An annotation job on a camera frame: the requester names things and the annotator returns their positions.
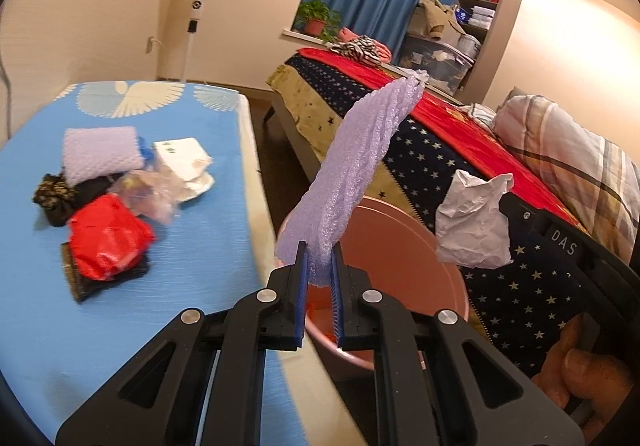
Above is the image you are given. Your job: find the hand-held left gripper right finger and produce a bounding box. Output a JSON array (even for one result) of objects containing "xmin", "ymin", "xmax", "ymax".
[{"xmin": 330, "ymin": 243, "xmax": 586, "ymax": 446}]

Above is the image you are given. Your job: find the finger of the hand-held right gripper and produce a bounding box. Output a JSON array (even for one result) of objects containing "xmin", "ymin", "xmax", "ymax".
[{"xmin": 500, "ymin": 192, "xmax": 549, "ymax": 240}]

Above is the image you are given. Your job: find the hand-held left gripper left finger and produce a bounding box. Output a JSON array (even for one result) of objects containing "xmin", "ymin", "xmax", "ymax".
[{"xmin": 55, "ymin": 241, "xmax": 308, "ymax": 446}]

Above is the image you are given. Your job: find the white paper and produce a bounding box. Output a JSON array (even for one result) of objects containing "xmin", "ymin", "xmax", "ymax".
[{"xmin": 435, "ymin": 170, "xmax": 515, "ymax": 269}]

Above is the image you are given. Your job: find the pink plastic bucket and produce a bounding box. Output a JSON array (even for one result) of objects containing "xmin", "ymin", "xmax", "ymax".
[{"xmin": 277, "ymin": 196, "xmax": 471, "ymax": 372}]

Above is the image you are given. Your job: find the purple foam sheet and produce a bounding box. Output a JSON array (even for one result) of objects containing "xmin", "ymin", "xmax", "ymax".
[{"xmin": 275, "ymin": 68, "xmax": 431, "ymax": 287}]

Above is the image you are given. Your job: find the pale foam net pad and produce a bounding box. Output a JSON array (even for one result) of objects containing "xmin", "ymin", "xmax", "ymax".
[{"xmin": 62, "ymin": 126, "xmax": 143, "ymax": 187}]

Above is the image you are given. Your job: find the black gold patterned cloth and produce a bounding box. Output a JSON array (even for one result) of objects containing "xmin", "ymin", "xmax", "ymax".
[{"xmin": 32, "ymin": 172, "xmax": 78, "ymax": 227}]

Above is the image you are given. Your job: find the person's right hand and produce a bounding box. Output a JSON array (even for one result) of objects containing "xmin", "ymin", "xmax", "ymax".
[{"xmin": 531, "ymin": 313, "xmax": 633, "ymax": 428}]

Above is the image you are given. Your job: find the plaid pillow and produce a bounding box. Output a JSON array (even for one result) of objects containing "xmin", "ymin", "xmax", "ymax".
[{"xmin": 492, "ymin": 87, "xmax": 640, "ymax": 262}]

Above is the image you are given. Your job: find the white green cloth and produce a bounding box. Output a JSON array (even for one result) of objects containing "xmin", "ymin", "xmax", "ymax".
[{"xmin": 460, "ymin": 102, "xmax": 501, "ymax": 127}]

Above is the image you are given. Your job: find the blue printed mat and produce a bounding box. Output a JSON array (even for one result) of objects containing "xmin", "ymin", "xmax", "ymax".
[{"xmin": 0, "ymin": 81, "xmax": 301, "ymax": 446}]

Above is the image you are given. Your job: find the star printed blanket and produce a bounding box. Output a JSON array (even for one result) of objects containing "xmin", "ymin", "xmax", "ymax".
[{"xmin": 267, "ymin": 47, "xmax": 626, "ymax": 377}]

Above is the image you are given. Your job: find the clear storage box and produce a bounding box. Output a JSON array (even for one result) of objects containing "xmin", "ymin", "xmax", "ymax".
[{"xmin": 400, "ymin": 33, "xmax": 481, "ymax": 97}]

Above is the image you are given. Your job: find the clear plastic container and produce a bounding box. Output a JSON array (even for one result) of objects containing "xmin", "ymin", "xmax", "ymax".
[{"xmin": 457, "ymin": 33, "xmax": 481, "ymax": 59}]

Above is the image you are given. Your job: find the clear plastic bag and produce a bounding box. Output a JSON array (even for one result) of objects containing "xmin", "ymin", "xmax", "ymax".
[{"xmin": 107, "ymin": 168, "xmax": 188, "ymax": 227}]

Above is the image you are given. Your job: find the white paper bag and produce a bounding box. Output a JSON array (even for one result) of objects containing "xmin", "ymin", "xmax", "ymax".
[{"xmin": 150, "ymin": 137, "xmax": 216, "ymax": 202}]

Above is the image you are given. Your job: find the stack of white packets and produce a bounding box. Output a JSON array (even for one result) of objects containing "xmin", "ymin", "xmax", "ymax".
[{"xmin": 470, "ymin": 5, "xmax": 496, "ymax": 29}]

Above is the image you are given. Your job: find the red plastic bag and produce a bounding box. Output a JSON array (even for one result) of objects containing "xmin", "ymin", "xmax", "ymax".
[{"xmin": 67, "ymin": 193, "xmax": 156, "ymax": 282}]

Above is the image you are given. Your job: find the beige jacket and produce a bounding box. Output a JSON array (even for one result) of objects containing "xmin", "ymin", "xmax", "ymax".
[{"xmin": 417, "ymin": 0, "xmax": 471, "ymax": 39}]

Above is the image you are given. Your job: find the black white striped cloth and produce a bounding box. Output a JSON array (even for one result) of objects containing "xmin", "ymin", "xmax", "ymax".
[{"xmin": 330, "ymin": 37, "xmax": 386, "ymax": 67}]

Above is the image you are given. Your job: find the pink cloth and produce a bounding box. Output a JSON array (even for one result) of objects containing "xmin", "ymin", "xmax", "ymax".
[{"xmin": 337, "ymin": 26, "xmax": 396, "ymax": 64}]

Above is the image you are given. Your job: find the white window sill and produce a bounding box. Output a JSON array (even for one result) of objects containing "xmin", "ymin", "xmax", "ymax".
[{"xmin": 281, "ymin": 28, "xmax": 346, "ymax": 47}]

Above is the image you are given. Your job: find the potted green plant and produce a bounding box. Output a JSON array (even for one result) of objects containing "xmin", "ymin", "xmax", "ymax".
[{"xmin": 295, "ymin": 0, "xmax": 346, "ymax": 43}]

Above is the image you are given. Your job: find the grey wall shelf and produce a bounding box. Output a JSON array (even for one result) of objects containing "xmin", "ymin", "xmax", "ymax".
[{"xmin": 457, "ymin": 0, "xmax": 508, "ymax": 92}]

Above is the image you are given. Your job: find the grey wall cable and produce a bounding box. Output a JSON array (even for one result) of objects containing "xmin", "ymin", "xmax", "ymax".
[{"xmin": 0, "ymin": 61, "xmax": 13, "ymax": 137}]

